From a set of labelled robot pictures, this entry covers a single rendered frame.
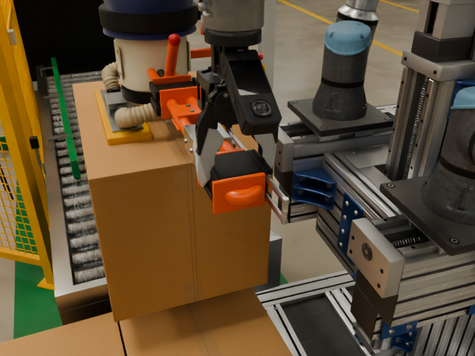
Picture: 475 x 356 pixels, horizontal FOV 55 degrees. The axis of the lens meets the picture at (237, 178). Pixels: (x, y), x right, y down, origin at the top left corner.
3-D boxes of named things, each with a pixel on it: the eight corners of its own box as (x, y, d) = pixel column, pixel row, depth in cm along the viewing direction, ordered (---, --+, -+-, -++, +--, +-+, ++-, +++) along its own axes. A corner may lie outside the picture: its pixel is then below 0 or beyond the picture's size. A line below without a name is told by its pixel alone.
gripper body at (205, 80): (245, 104, 68) (247, 20, 62) (268, 126, 61) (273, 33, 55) (195, 111, 66) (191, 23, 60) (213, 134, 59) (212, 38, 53)
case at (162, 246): (92, 196, 159) (71, 83, 139) (203, 176, 171) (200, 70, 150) (114, 323, 110) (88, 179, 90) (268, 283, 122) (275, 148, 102)
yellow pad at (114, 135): (95, 95, 130) (92, 78, 128) (130, 91, 133) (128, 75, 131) (108, 147, 103) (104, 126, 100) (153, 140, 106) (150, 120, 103)
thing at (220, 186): (197, 184, 69) (196, 155, 66) (243, 176, 71) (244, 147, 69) (213, 215, 62) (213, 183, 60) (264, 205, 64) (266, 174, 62)
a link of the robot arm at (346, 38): (317, 80, 122) (321, 28, 115) (324, 66, 133) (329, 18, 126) (363, 85, 119) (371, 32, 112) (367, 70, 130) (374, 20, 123)
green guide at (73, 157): (41, 70, 317) (38, 58, 313) (57, 69, 321) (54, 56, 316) (54, 182, 189) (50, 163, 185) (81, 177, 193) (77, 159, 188)
